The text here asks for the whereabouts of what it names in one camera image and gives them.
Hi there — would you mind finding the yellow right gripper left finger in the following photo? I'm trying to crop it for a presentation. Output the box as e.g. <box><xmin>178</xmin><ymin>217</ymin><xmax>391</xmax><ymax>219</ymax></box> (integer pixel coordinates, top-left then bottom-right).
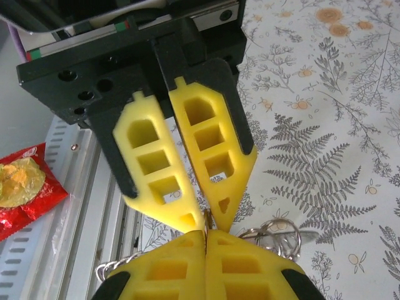
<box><xmin>93</xmin><ymin>230</ymin><xmax>208</xmax><ymax>300</ymax></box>

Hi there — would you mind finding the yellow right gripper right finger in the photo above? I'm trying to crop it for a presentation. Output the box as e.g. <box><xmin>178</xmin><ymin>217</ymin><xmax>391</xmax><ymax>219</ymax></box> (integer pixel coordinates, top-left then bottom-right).
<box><xmin>205</xmin><ymin>229</ymin><xmax>328</xmax><ymax>300</ymax></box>

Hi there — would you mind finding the grey metal platform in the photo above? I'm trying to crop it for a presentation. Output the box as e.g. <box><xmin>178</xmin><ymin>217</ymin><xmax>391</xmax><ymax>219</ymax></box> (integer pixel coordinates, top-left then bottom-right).
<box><xmin>0</xmin><ymin>18</ymin><xmax>62</xmax><ymax>163</ymax></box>

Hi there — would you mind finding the red snack packet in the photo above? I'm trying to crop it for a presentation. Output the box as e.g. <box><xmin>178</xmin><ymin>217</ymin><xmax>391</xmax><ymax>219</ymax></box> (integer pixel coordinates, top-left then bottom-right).
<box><xmin>0</xmin><ymin>142</ymin><xmax>70</xmax><ymax>242</ymax></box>

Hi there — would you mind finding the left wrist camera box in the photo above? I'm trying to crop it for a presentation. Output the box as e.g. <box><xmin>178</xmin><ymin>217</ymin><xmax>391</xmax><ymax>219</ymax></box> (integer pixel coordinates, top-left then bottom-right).
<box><xmin>0</xmin><ymin>0</ymin><xmax>169</xmax><ymax>35</ymax></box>

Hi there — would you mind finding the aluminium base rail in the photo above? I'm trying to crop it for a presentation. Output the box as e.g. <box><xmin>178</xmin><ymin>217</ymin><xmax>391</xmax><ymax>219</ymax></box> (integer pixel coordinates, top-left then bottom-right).
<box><xmin>51</xmin><ymin>126</ymin><xmax>143</xmax><ymax>300</ymax></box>

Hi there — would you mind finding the slotted cable tray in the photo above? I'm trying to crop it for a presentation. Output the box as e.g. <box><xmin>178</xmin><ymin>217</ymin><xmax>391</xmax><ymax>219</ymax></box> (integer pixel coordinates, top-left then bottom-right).
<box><xmin>0</xmin><ymin>117</ymin><xmax>83</xmax><ymax>300</ymax></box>

